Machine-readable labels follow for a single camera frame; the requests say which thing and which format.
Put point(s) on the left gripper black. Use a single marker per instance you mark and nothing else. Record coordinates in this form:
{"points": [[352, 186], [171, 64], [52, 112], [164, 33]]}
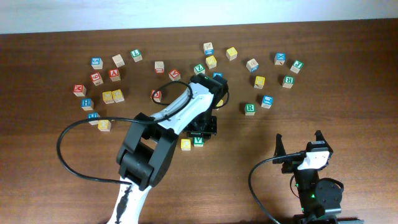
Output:
{"points": [[201, 133]]}

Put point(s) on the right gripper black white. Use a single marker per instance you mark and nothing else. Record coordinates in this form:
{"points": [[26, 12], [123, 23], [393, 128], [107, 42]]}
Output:
{"points": [[292, 167]]}

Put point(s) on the green V letter block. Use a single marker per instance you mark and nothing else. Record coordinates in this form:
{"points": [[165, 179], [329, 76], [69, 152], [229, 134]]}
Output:
{"points": [[198, 141]]}

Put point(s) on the yellow C letter block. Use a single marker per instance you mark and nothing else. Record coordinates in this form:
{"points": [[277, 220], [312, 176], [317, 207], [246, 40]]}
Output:
{"points": [[185, 144]]}

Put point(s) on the green R letter block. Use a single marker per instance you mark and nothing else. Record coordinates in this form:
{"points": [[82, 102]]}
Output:
{"points": [[249, 109]]}

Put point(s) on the blue P letter block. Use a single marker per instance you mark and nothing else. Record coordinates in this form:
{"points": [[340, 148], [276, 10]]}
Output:
{"points": [[217, 74]]}

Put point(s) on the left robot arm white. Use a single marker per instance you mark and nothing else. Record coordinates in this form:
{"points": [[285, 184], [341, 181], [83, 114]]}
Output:
{"points": [[147, 150]]}

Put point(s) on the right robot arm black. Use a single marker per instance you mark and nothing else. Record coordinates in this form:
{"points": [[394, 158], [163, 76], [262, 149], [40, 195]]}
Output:
{"points": [[319, 198]]}

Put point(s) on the yellow umbrella picture block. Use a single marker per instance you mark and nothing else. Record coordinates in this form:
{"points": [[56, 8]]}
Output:
{"points": [[220, 103]]}

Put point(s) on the blue L letter block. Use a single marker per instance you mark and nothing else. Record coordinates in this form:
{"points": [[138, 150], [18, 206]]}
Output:
{"points": [[267, 101]]}

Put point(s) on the green Z letter block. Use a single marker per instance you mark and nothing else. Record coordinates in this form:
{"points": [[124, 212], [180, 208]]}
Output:
{"points": [[199, 69]]}

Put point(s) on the red O letter block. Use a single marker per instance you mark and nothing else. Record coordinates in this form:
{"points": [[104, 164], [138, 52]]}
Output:
{"points": [[156, 96]]}

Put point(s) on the red A tilted block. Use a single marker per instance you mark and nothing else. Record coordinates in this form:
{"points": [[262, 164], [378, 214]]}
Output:
{"points": [[174, 75]]}

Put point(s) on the yellow block beside Z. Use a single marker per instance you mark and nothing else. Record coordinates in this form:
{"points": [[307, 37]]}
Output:
{"points": [[211, 62]]}

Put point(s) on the yellow pencil picture block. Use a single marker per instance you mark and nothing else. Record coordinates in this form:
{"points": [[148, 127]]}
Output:
{"points": [[259, 82]]}

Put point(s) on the red side plain block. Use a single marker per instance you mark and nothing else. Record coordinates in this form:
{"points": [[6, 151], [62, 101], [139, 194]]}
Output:
{"points": [[159, 66]]}

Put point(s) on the blue side far block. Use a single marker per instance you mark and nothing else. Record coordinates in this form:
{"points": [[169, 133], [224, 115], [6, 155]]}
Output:
{"points": [[208, 48]]}

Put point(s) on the blue D side block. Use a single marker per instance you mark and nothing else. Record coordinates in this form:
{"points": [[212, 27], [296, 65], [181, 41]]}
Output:
{"points": [[252, 65]]}

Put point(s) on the yellow top far block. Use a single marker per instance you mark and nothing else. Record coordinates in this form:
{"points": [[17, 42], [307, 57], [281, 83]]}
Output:
{"points": [[231, 53]]}

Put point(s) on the green J letter block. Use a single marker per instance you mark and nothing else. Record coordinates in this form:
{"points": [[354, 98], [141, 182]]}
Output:
{"points": [[296, 66]]}

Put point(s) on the blue X letter block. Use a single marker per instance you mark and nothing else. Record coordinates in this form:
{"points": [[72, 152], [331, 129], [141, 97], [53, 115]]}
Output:
{"points": [[279, 58]]}

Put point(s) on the green L letter block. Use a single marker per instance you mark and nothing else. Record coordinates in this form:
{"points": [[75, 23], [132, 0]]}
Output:
{"points": [[136, 55]]}

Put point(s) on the yellow block left pair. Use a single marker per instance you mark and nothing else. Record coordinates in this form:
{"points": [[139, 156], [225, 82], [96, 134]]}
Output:
{"points": [[108, 97]]}

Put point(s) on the yellow block bottom left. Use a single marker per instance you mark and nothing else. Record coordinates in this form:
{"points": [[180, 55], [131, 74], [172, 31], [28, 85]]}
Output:
{"points": [[104, 125]]}

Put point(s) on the red A upright block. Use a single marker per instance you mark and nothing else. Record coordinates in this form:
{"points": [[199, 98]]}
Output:
{"points": [[114, 75]]}

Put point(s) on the plain wooden top block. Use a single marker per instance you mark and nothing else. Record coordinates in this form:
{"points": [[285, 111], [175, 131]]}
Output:
{"points": [[118, 60]]}

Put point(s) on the blue H lower block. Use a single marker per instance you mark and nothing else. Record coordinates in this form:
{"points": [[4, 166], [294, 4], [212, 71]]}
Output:
{"points": [[93, 115]]}

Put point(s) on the blue h block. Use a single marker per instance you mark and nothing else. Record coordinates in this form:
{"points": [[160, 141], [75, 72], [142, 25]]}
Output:
{"points": [[93, 115], [87, 104]]}

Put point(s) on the red 6 number block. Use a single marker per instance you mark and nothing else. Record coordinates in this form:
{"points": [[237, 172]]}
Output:
{"points": [[96, 78]]}

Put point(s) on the blue H upper block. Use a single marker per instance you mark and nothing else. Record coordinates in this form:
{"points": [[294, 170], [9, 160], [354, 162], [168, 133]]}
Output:
{"points": [[87, 104]]}

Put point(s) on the blue S letter block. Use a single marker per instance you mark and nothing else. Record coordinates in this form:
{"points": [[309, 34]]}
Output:
{"points": [[96, 63]]}

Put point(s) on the red M letter block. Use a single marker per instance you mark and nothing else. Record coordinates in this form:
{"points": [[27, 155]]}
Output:
{"points": [[79, 90]]}

